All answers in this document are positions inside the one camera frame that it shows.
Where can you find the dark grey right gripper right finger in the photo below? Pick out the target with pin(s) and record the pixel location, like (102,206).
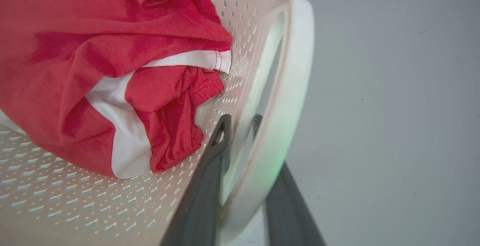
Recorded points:
(288,216)

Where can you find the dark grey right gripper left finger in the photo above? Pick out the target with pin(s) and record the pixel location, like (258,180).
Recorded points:
(202,197)

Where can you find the white perforated plastic laundry basket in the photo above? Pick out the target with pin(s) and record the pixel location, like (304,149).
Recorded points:
(75,208)

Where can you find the red and white garment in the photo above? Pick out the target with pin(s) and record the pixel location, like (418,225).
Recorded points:
(93,69)

